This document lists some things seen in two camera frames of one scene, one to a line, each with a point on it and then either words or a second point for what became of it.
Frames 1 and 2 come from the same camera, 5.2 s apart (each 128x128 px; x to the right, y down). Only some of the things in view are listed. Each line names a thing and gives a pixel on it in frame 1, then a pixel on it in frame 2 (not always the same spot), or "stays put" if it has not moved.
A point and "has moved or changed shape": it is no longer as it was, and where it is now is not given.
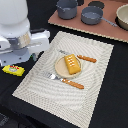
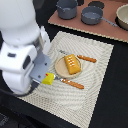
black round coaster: x=99 y=4 stays put
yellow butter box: x=14 y=70 has moved or changed shape
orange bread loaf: x=72 y=64 stays put
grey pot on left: x=67 y=9 stays put
